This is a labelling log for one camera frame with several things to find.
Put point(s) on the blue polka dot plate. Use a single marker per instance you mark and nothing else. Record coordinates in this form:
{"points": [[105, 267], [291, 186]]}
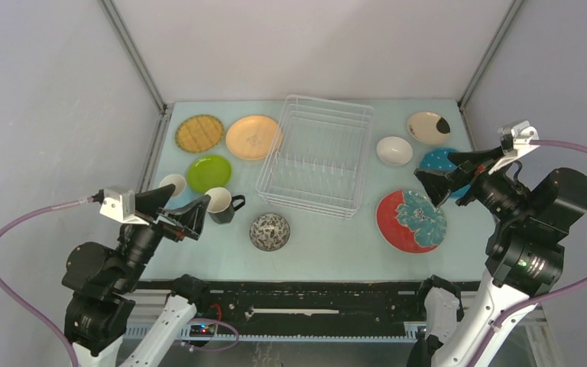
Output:
{"points": [[436, 160]]}

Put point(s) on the green plate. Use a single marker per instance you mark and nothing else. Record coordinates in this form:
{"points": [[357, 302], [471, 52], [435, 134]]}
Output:
{"points": [[208, 172]]}

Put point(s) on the white rimmed teal plate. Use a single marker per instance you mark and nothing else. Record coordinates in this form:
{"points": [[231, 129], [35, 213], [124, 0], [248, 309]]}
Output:
{"points": [[408, 221]]}

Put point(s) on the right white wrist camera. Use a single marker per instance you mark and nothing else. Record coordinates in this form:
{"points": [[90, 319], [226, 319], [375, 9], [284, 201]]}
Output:
{"points": [[516, 141]]}

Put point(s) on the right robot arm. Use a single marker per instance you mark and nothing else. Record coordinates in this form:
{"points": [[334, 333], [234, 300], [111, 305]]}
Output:
{"points": [[524, 255]]}

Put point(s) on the cream plate with black spot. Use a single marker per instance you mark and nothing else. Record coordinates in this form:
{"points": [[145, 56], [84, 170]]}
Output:
{"points": [[429, 128]]}

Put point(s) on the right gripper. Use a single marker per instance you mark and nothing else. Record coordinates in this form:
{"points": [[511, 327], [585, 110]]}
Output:
{"points": [[470, 175]]}

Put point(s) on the white ribbed bowl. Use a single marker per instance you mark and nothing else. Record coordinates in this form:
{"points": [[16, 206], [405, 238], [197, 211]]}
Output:
{"points": [[394, 151]]}

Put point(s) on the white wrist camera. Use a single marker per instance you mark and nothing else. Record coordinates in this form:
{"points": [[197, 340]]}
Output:
{"points": [[125, 206], [516, 141]]}

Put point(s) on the black mug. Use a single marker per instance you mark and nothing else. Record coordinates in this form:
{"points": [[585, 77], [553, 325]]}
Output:
{"points": [[223, 205]]}

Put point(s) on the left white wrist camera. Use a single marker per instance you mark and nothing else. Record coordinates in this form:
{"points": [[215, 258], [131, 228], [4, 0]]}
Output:
{"points": [[125, 206]]}

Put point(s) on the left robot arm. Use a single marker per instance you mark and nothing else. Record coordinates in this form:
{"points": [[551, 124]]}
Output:
{"points": [[100, 277]]}

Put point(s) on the red patterned bowl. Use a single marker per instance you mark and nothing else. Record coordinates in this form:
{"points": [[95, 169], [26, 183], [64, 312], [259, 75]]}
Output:
{"points": [[269, 232]]}

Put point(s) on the white wire dish rack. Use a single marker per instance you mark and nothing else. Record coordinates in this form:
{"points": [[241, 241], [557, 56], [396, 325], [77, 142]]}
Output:
{"points": [[318, 162]]}

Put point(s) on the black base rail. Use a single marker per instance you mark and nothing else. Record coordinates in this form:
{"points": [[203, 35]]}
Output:
{"points": [[413, 286]]}

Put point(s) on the beige plate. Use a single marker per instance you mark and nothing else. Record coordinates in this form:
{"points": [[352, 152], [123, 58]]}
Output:
{"points": [[253, 137]]}

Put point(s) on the light blue cup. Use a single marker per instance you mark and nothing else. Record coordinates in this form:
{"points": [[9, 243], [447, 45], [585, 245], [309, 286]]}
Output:
{"points": [[182, 194]]}

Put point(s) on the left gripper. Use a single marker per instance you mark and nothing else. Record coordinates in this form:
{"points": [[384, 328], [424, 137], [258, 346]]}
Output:
{"points": [[189, 219]]}

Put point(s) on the small circuit board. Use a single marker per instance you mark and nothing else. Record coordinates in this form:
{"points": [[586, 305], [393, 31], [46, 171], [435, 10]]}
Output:
{"points": [[202, 330]]}

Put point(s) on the yellow woven plate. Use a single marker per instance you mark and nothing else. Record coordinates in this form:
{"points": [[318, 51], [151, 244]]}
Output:
{"points": [[199, 133]]}

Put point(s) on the aluminium frame rail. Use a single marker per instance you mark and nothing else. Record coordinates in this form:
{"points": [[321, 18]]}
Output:
{"points": [[320, 316]]}

